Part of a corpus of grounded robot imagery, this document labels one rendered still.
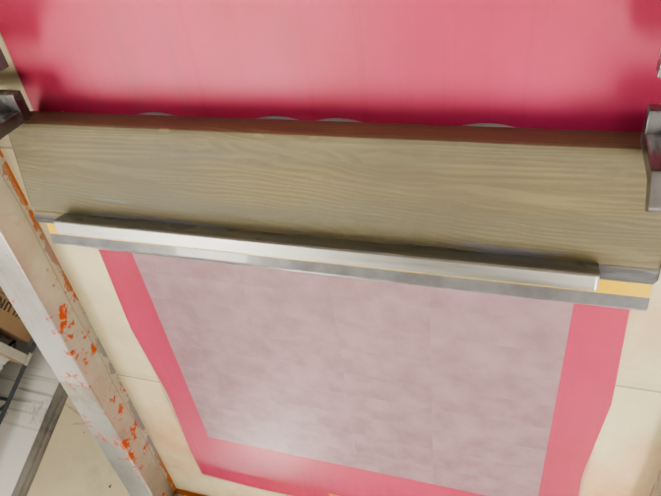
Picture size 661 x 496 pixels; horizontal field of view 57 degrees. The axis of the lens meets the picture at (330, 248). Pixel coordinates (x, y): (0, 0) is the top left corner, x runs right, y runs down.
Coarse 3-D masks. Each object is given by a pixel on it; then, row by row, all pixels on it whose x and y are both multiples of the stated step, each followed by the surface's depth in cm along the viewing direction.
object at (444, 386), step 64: (320, 0) 32; (384, 0) 31; (448, 0) 30; (512, 0) 29; (576, 0) 28; (640, 0) 28; (320, 64) 34; (384, 64) 33; (448, 64) 32; (512, 64) 31; (576, 64) 30; (640, 64) 29; (576, 128) 32; (640, 128) 31; (384, 320) 46; (448, 320) 44; (512, 320) 42; (576, 320) 41; (384, 384) 51; (448, 384) 49; (512, 384) 46; (576, 384) 44; (384, 448) 57; (448, 448) 54; (512, 448) 51; (576, 448) 49
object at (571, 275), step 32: (64, 224) 41; (96, 224) 40; (128, 224) 40; (160, 224) 40; (288, 256) 37; (320, 256) 36; (352, 256) 35; (384, 256) 34; (416, 256) 34; (448, 256) 34; (480, 256) 34; (512, 256) 33; (576, 288) 32
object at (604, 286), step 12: (48, 228) 45; (120, 240) 43; (228, 252) 41; (336, 264) 39; (564, 288) 35; (600, 288) 34; (612, 288) 34; (624, 288) 33; (636, 288) 33; (648, 288) 33
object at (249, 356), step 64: (0, 0) 38; (64, 0) 36; (128, 0) 35; (192, 0) 34; (256, 0) 33; (64, 64) 40; (128, 64) 38; (192, 64) 37; (256, 64) 35; (128, 256) 50; (128, 320) 56; (192, 320) 53; (256, 320) 51; (320, 320) 48; (192, 384) 60; (256, 384) 57; (320, 384) 54; (192, 448) 69; (256, 448) 64; (320, 448) 61
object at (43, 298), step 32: (0, 160) 47; (0, 192) 47; (0, 224) 47; (32, 224) 50; (0, 256) 49; (32, 256) 51; (32, 288) 51; (64, 288) 55; (32, 320) 54; (64, 320) 55; (64, 352) 56; (96, 352) 60; (64, 384) 60; (96, 384) 60; (96, 416) 63; (128, 416) 66; (128, 448) 66; (128, 480) 71; (160, 480) 73
